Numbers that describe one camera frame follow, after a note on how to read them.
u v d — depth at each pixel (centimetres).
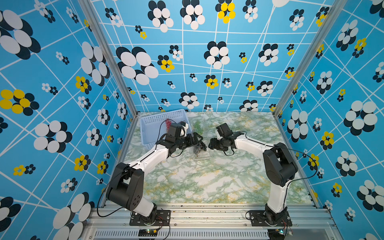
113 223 74
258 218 73
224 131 76
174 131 68
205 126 110
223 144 80
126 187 44
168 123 110
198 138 80
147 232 72
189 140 76
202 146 98
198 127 109
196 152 93
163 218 73
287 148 104
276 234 70
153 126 113
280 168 50
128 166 47
